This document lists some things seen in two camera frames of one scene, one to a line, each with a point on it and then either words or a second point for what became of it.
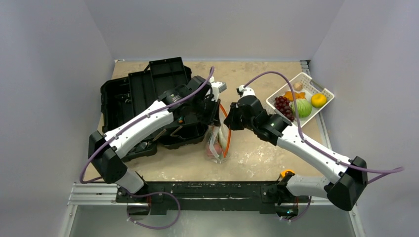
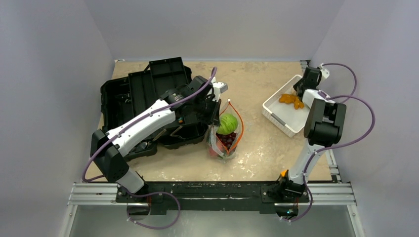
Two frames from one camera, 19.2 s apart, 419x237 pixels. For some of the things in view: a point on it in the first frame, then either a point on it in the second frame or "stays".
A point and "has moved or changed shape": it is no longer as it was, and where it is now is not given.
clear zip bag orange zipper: x=218 y=143 has moved or changed shape
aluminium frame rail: x=103 y=193 stays
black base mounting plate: x=268 y=197 stays
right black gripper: x=231 y=117 to x=304 y=85
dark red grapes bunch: x=281 y=103 to x=227 y=139
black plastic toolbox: x=121 y=97 stays
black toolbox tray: x=163 y=75 stays
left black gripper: x=213 y=118 stays
